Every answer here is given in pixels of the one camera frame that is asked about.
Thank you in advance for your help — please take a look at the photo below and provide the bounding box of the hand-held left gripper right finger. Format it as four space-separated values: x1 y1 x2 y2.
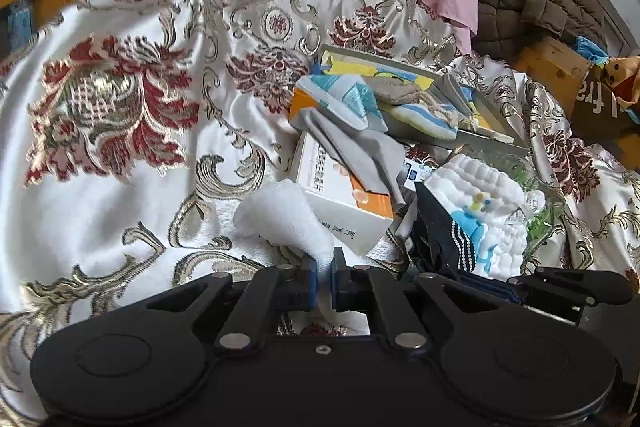
332 247 506 353

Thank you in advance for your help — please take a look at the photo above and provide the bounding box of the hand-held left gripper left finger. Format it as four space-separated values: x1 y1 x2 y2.
145 254 321 353

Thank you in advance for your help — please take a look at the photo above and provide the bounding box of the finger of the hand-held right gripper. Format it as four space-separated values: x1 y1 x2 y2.
506 267 636 310

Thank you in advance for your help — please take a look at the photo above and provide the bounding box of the white sock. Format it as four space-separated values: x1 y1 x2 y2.
232 181 335 282

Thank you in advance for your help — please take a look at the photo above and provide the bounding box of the dark navy sock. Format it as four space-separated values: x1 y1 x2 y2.
407 182 476 279

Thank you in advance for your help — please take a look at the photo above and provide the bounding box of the white quilted baby bib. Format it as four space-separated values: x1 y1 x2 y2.
425 154 531 280

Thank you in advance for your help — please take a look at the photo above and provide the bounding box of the grey tray box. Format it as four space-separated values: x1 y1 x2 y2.
315 44 531 158

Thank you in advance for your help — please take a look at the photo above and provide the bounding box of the orange and white medicine box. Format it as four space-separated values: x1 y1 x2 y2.
290 132 396 255

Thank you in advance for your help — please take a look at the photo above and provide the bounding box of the small blue white carton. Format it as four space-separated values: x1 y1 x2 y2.
402 157 441 188

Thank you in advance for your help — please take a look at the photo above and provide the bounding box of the grey cloth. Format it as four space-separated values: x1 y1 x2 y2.
295 107 408 210

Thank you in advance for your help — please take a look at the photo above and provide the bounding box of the dark brown printed box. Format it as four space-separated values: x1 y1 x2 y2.
570 62 640 142

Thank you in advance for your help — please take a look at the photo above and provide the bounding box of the blue striped fabric pouch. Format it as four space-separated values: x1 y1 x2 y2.
390 99 461 140

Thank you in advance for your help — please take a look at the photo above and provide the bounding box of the blue white patterned cloth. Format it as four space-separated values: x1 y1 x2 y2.
290 74 388 132

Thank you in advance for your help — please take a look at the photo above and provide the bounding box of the floral satin bedspread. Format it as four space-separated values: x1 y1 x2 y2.
0 0 640 427

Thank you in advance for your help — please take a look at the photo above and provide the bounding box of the beige fabric pouch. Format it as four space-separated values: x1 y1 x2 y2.
370 77 423 104

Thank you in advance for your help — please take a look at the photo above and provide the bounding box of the tan cardboard box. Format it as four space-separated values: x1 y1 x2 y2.
515 36 593 118

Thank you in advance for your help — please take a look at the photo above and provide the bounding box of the small blue plastic bag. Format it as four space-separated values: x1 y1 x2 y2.
575 36 608 62

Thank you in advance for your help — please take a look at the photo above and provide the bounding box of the blue printed packet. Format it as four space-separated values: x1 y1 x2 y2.
5 4 33 52

